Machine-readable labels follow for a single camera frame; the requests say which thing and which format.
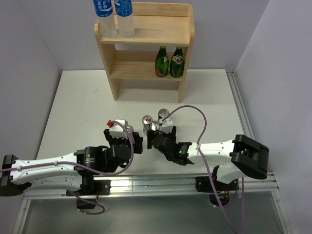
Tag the water bottle blue label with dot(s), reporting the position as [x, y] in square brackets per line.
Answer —
[124, 12]
[105, 16]

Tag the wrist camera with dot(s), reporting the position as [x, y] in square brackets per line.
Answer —
[115, 130]
[166, 125]

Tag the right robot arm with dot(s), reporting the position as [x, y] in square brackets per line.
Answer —
[233, 159]

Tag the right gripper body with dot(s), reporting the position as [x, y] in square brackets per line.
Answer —
[150, 135]

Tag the black can front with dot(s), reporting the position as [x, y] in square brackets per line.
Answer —
[154, 125]

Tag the green glass bottle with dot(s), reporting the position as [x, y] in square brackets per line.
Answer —
[177, 63]
[162, 62]

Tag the silver can middle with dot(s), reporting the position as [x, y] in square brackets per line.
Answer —
[146, 121]

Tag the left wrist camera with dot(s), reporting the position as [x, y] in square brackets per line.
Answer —
[115, 130]

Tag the green glass bottle right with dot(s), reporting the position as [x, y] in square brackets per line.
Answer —
[177, 63]

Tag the aluminium front rail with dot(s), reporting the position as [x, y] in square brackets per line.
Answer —
[161, 185]

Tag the green glass bottle left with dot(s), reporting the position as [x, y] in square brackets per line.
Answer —
[162, 62]

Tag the silver can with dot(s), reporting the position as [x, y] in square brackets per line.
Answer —
[130, 129]
[146, 121]

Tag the aluminium side rail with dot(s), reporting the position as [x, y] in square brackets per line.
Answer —
[243, 117]

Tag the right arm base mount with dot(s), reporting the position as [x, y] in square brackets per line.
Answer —
[203, 185]

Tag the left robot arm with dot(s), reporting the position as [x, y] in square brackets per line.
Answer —
[73, 172]

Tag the black can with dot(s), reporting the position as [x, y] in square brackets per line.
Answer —
[154, 125]
[162, 113]

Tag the silver can front left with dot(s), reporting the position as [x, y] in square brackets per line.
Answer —
[130, 129]

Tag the wooden two-tier shelf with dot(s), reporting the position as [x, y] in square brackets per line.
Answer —
[156, 24]

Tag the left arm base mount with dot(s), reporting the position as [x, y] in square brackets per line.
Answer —
[100, 189]

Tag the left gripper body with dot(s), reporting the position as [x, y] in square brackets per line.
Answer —
[115, 141]

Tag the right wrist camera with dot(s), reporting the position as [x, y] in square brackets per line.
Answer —
[166, 125]

